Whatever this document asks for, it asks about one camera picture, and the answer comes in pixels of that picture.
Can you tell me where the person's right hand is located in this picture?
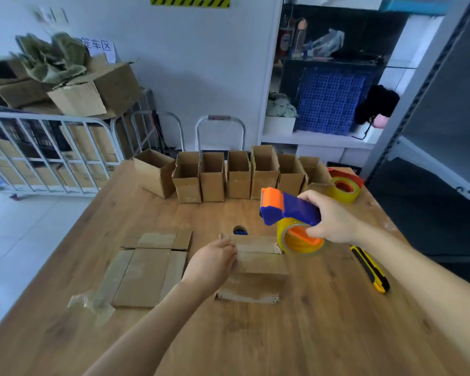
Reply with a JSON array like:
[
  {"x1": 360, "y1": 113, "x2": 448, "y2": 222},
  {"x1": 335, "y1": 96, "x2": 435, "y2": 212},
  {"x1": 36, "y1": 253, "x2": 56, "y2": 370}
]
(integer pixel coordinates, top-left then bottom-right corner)
[{"x1": 297, "y1": 190, "x2": 360, "y2": 244}]

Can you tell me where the person's left hand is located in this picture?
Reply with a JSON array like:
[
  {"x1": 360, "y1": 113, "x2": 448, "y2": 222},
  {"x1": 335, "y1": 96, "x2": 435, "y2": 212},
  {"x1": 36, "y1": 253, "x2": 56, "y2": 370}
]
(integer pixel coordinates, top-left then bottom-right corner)
[{"x1": 181, "y1": 237, "x2": 238, "y2": 299}]

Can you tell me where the small cardboard box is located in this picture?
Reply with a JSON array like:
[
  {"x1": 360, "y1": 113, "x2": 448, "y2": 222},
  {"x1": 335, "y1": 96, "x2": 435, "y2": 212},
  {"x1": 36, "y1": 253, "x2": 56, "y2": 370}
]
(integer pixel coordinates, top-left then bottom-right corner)
[{"x1": 215, "y1": 233, "x2": 290, "y2": 304}]

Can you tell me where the blue orange tape dispenser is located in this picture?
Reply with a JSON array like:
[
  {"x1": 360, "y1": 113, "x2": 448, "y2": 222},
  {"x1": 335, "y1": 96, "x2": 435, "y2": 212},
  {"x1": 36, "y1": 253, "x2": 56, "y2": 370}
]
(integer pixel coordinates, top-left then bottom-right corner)
[{"x1": 260, "y1": 187, "x2": 326, "y2": 255}]

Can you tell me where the person's left forearm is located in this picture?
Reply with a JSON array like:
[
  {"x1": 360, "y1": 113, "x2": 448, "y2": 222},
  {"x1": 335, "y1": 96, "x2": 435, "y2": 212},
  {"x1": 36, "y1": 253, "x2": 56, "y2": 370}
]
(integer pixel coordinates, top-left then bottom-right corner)
[{"x1": 82, "y1": 280, "x2": 208, "y2": 376}]

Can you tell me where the person's right forearm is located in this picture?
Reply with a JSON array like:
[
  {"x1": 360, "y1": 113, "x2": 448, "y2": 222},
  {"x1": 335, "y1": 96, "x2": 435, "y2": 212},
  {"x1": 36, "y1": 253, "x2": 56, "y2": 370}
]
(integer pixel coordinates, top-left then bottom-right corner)
[{"x1": 352, "y1": 225, "x2": 470, "y2": 366}]

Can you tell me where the yellow tape roll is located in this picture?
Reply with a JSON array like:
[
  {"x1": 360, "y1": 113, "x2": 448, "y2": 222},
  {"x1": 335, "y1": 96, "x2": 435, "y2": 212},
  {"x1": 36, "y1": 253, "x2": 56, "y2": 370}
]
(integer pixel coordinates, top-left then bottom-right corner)
[{"x1": 328, "y1": 177, "x2": 362, "y2": 205}]

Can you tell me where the red tape dispenser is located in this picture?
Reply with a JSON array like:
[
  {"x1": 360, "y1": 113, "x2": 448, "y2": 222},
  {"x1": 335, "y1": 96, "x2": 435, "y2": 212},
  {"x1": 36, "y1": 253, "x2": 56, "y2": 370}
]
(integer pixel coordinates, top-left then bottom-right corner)
[{"x1": 327, "y1": 167, "x2": 365, "y2": 188}]

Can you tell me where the yellow black utility knife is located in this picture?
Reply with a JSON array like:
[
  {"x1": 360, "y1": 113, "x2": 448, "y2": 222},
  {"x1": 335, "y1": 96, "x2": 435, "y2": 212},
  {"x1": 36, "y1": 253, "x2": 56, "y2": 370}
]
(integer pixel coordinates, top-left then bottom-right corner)
[{"x1": 350, "y1": 245, "x2": 391, "y2": 294}]

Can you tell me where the row of open cardboard boxes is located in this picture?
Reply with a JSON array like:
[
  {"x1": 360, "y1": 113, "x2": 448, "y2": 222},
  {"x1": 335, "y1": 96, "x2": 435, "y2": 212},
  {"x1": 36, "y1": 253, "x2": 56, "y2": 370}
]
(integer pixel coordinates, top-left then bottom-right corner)
[{"x1": 132, "y1": 145, "x2": 333, "y2": 204}]

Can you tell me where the white shelf unit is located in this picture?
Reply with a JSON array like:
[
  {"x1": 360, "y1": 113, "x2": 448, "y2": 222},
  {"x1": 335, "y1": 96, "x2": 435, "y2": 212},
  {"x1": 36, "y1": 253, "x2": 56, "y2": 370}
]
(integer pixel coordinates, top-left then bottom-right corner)
[{"x1": 258, "y1": 0, "x2": 447, "y2": 169}]

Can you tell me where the flattened cardboard box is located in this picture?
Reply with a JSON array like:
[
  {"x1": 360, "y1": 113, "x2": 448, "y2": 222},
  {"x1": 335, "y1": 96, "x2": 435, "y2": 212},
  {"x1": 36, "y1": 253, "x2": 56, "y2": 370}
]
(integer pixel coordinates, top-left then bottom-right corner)
[{"x1": 68, "y1": 230, "x2": 193, "y2": 326}]

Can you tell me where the small white box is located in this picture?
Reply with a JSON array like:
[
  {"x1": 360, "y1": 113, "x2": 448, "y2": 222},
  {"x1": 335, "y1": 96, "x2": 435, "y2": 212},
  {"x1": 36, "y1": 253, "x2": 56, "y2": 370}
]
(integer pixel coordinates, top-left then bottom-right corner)
[{"x1": 263, "y1": 115, "x2": 297, "y2": 137}]

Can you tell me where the pale green cloth bundle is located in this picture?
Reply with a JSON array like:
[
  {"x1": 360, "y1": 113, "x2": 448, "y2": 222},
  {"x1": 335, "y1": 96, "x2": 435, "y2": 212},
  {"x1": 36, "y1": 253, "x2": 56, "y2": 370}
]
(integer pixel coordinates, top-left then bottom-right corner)
[{"x1": 266, "y1": 92, "x2": 298, "y2": 118}]

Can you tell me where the blue plastic crate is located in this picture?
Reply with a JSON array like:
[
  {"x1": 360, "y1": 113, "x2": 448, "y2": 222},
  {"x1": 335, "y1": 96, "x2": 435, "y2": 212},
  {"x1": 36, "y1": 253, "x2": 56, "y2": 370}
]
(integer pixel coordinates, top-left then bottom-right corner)
[{"x1": 295, "y1": 66, "x2": 371, "y2": 136}]

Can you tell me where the black fluffy cloth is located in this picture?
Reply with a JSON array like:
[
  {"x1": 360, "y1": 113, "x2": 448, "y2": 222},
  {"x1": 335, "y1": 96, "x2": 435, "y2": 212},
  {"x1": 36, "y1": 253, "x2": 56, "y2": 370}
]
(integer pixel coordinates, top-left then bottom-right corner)
[{"x1": 354, "y1": 85, "x2": 400, "y2": 126}]

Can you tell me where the grey metal rack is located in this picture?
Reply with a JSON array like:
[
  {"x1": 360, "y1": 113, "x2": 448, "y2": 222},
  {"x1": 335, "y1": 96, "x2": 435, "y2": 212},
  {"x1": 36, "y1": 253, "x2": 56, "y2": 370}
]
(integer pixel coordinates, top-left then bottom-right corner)
[{"x1": 360, "y1": 0, "x2": 470, "y2": 201}]

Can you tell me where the stack of flat cardboard sheets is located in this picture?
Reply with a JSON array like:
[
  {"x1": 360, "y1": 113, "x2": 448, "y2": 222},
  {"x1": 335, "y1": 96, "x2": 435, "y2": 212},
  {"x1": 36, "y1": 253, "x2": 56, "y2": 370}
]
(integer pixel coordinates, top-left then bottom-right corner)
[{"x1": 0, "y1": 124, "x2": 119, "y2": 190}]

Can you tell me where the clear plastic bag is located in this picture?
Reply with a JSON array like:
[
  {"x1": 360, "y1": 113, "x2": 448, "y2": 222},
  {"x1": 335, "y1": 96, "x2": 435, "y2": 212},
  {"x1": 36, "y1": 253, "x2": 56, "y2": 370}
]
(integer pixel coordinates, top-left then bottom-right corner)
[{"x1": 303, "y1": 29, "x2": 345, "y2": 59}]

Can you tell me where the dark bottle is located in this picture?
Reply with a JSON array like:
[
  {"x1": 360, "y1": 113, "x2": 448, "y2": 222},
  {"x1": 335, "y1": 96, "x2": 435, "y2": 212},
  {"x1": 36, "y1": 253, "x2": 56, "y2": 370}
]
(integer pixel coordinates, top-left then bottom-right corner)
[{"x1": 278, "y1": 19, "x2": 296, "y2": 61}]

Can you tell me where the large open cardboard box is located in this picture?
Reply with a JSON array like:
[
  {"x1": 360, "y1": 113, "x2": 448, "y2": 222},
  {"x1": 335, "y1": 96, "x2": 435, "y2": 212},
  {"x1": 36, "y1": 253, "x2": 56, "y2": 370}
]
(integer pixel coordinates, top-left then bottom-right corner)
[
  {"x1": 0, "y1": 58, "x2": 57, "y2": 111},
  {"x1": 47, "y1": 55, "x2": 144, "y2": 119}
]

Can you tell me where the white metal cage cart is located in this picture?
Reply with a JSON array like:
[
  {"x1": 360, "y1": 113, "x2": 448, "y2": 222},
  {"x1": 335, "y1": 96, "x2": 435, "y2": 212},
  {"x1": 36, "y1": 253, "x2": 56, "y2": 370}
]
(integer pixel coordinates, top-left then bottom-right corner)
[{"x1": 0, "y1": 110, "x2": 125, "y2": 200}]

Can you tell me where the white paper sign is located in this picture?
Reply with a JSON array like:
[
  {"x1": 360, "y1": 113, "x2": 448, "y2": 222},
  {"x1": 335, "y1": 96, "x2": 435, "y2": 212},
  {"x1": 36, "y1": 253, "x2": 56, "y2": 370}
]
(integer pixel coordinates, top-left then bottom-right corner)
[{"x1": 80, "y1": 38, "x2": 117, "y2": 64}]

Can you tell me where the yellow black striped sign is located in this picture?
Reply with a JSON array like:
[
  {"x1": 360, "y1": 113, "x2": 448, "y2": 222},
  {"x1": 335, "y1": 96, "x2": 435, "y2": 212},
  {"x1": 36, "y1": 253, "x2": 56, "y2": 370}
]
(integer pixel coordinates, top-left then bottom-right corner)
[{"x1": 149, "y1": 0, "x2": 231, "y2": 8}]

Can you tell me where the green crumpled cloth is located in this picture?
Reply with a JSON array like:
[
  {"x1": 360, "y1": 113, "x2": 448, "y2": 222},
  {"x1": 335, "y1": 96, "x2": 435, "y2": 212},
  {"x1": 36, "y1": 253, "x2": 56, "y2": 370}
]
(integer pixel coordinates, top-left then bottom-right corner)
[{"x1": 15, "y1": 32, "x2": 91, "y2": 85}]

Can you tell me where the grey metal trolley handle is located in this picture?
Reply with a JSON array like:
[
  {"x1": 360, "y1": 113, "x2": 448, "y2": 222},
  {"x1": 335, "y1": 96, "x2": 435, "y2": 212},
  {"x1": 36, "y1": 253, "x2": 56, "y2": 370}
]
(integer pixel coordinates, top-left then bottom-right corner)
[
  {"x1": 195, "y1": 115, "x2": 246, "y2": 153},
  {"x1": 130, "y1": 110, "x2": 186, "y2": 154}
]

